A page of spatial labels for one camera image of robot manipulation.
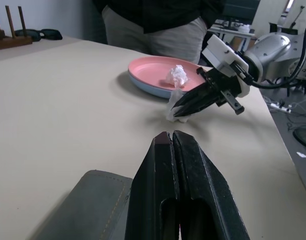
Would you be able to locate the black monitor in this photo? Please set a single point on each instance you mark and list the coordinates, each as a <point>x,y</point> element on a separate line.
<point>239,8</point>

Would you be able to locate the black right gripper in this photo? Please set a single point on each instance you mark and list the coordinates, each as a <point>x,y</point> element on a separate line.
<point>225,86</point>

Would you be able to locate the large white tissue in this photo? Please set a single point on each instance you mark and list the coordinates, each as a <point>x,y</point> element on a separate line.
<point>173,100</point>

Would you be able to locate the person in black top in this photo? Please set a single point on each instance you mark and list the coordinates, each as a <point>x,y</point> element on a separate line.
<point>155,27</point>

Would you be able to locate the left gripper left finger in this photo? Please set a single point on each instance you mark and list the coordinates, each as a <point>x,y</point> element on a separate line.
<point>153,195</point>

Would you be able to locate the pink plate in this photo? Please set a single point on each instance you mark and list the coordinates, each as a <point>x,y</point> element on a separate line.
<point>150,72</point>

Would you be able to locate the black round base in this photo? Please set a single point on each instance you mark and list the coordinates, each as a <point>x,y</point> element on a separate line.
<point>304,136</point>

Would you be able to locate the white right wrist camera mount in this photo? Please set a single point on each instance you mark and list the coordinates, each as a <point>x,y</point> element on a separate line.
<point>220,51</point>

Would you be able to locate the black sunglasses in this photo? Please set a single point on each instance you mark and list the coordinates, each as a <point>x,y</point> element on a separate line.
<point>51,34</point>

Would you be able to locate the wooden peg rack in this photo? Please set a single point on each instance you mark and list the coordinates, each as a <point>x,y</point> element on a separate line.
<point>11,41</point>

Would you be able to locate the white power strip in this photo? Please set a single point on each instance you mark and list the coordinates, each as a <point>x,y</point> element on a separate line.
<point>280,107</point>

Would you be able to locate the small white tissue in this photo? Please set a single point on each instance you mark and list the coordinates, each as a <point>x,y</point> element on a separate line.
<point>178,75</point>

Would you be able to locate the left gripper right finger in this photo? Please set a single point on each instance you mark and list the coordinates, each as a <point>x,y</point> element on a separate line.
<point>205,205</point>

